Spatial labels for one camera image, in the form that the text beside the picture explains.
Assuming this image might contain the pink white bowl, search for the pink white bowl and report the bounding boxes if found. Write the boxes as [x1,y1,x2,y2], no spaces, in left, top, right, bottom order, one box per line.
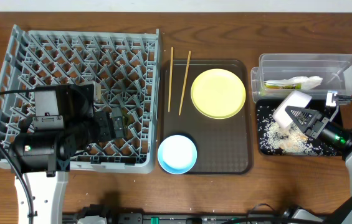
[272,90,313,131]

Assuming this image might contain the green orange snack wrapper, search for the green orange snack wrapper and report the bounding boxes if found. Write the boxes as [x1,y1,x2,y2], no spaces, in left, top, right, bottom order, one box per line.
[260,82,302,94]

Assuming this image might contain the white napkin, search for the white napkin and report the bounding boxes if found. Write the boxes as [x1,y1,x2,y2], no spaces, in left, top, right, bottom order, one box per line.
[264,76,323,90]

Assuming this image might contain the light blue bowl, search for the light blue bowl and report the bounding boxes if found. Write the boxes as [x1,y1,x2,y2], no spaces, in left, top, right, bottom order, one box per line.
[157,134,197,175]

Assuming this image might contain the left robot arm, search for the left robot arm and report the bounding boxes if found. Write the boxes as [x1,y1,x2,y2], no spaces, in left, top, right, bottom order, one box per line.
[9,82,128,223]

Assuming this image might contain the black food waste tray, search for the black food waste tray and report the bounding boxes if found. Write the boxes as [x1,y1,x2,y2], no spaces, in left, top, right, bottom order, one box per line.
[255,99,348,157]

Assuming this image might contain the clear plastic waste bin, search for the clear plastic waste bin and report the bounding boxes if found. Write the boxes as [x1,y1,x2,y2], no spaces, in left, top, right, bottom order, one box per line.
[251,54,352,103]

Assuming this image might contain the spilled rice food scraps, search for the spilled rice food scraps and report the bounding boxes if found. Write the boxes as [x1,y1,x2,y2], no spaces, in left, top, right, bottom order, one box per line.
[256,105,335,156]

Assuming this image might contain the grey plastic dish rack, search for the grey plastic dish rack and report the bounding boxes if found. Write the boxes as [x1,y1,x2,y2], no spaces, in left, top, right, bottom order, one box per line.
[0,26,161,174]

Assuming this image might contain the dark brown serving tray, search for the dark brown serving tray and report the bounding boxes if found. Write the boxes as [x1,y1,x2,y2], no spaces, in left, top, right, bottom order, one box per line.
[159,59,254,175]

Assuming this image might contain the yellow round plate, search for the yellow round plate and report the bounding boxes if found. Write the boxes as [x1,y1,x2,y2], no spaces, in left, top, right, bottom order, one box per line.
[191,68,247,119]

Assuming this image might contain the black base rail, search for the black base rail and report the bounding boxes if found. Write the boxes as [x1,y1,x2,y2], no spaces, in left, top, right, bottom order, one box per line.
[62,205,329,224]

